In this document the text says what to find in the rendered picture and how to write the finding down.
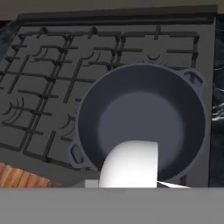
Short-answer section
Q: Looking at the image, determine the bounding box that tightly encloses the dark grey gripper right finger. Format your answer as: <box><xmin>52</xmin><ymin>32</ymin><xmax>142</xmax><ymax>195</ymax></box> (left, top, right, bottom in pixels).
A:
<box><xmin>157</xmin><ymin>179</ymin><xmax>191</xmax><ymax>189</ymax></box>

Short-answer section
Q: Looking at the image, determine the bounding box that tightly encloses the white rounded cylinder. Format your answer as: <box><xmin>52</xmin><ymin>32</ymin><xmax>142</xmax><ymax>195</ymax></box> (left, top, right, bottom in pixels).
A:
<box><xmin>98</xmin><ymin>139</ymin><xmax>160</xmax><ymax>189</ymax></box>

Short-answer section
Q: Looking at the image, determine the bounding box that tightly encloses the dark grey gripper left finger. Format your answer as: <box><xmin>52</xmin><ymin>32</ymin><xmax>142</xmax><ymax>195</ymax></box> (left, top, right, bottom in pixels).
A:
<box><xmin>72</xmin><ymin>173</ymin><xmax>100</xmax><ymax>189</ymax></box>

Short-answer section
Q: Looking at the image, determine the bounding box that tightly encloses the dark grey two-handled pot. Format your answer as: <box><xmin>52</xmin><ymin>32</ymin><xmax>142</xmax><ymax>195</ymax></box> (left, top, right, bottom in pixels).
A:
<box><xmin>68</xmin><ymin>62</ymin><xmax>207</xmax><ymax>186</ymax></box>

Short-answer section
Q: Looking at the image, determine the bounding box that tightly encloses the dark grey gas hob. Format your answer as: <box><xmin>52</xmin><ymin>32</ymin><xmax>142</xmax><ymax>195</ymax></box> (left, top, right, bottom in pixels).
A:
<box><xmin>0</xmin><ymin>4</ymin><xmax>219</xmax><ymax>189</ymax></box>

